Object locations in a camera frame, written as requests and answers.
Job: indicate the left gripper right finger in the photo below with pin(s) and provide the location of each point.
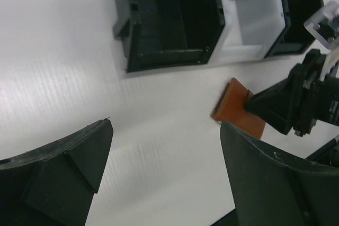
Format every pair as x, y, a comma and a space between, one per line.
273, 187

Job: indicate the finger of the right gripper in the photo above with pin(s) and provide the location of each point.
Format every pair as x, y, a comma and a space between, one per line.
274, 106

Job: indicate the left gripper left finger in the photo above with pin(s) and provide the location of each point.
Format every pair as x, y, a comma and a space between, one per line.
55, 184

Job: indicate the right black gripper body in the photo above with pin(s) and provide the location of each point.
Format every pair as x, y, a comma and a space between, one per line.
321, 89

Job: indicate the brown leather card holder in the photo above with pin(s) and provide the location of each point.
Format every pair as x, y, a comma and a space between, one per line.
230, 108

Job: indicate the black white three-bin tray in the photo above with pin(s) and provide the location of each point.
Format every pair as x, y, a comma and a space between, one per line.
159, 34

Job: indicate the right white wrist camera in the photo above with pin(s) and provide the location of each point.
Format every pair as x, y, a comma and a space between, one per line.
323, 25

